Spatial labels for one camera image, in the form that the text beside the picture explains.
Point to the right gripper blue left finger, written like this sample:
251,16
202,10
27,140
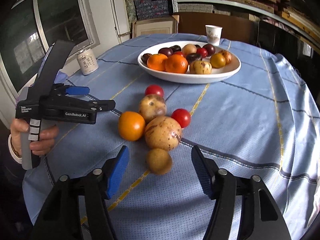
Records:
116,171

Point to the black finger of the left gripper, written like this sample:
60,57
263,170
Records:
100,106

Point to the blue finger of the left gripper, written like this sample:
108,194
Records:
76,90

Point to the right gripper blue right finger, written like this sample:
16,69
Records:
203,170

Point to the small mandarin orange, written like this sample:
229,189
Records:
176,64

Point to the yellow bruised apple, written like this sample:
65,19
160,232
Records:
200,67

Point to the person's left hand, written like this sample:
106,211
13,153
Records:
41,147

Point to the purple cloth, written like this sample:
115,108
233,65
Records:
61,77

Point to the white drink can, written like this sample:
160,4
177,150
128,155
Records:
87,61

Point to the large orange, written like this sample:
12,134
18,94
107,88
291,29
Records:
131,126

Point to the small brown round fruit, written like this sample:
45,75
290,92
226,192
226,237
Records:
158,161

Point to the tan striped pepino melon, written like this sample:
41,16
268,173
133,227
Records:
152,106

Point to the red tomato top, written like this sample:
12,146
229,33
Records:
154,89

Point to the peach coloured striped fruit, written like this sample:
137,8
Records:
163,132

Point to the red tomato right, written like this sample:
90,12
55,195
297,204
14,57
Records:
182,116

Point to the dark fruit plate left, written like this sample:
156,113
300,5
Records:
145,57

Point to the blue checked tablecloth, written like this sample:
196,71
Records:
263,120

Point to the small dark plum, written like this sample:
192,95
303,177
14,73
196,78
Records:
166,51

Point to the dark plum on plate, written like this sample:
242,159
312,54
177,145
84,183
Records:
175,48

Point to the red cherry tomato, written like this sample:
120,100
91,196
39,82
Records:
179,53

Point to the dark purple mangosteen fruit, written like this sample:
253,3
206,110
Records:
193,57

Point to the white oval plate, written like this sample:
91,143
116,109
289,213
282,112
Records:
218,74

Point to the beige round fruit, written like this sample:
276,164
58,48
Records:
189,49

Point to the cardboard box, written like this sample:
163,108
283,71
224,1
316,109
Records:
161,25

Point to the red tomato in pile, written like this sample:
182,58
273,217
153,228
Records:
203,52

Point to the small orange tangerine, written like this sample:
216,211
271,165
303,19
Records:
217,60

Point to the red striped apple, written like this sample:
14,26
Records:
227,55

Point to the dark red plum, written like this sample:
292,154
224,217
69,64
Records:
210,49

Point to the white paper cup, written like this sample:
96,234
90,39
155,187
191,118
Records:
213,33

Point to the window with grey frame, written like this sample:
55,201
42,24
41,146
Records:
32,26

